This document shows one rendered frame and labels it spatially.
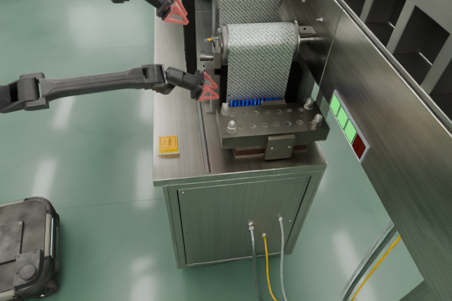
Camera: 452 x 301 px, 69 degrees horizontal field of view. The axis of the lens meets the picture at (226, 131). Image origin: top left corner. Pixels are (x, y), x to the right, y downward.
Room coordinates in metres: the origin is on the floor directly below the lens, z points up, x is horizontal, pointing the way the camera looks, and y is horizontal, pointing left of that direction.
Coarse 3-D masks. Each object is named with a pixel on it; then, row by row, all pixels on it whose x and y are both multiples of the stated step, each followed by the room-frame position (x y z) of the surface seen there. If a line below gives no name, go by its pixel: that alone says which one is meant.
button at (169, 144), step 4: (160, 136) 0.88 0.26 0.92; (164, 136) 0.88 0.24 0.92; (168, 136) 0.88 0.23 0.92; (172, 136) 0.88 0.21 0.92; (176, 136) 0.89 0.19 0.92; (160, 140) 0.86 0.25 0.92; (164, 140) 0.86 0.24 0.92; (168, 140) 0.86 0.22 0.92; (172, 140) 0.86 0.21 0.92; (176, 140) 0.86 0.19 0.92; (160, 144) 0.84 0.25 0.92; (164, 144) 0.84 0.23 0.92; (168, 144) 0.84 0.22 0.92; (172, 144) 0.84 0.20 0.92; (176, 144) 0.84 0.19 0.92; (160, 148) 0.82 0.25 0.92; (164, 148) 0.82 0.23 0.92; (168, 148) 0.82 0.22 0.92; (172, 148) 0.82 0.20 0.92; (176, 148) 0.83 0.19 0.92; (160, 152) 0.81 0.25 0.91; (164, 152) 0.82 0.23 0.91; (168, 152) 0.82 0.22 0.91; (172, 152) 0.82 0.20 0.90
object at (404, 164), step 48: (288, 0) 1.43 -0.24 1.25; (336, 0) 1.01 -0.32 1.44; (336, 48) 0.92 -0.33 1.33; (384, 96) 0.64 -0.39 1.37; (384, 144) 0.57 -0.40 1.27; (432, 144) 0.46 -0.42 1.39; (384, 192) 0.49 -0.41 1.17; (432, 192) 0.40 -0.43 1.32; (432, 240) 0.33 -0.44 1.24; (432, 288) 0.27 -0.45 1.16
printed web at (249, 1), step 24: (216, 0) 1.37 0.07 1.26; (240, 0) 1.24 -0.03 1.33; (264, 0) 1.26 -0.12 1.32; (216, 24) 1.37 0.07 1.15; (240, 24) 1.08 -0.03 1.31; (264, 24) 1.08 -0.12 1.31; (288, 24) 1.09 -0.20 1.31; (240, 48) 1.00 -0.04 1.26; (264, 48) 1.02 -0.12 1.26; (288, 48) 1.03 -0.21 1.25
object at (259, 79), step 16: (240, 64) 1.00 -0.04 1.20; (256, 64) 1.01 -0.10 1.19; (272, 64) 1.02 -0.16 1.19; (288, 64) 1.03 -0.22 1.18; (240, 80) 1.00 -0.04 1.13; (256, 80) 1.01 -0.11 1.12; (272, 80) 1.02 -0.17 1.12; (240, 96) 1.00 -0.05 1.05; (256, 96) 1.01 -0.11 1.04; (272, 96) 1.03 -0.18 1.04
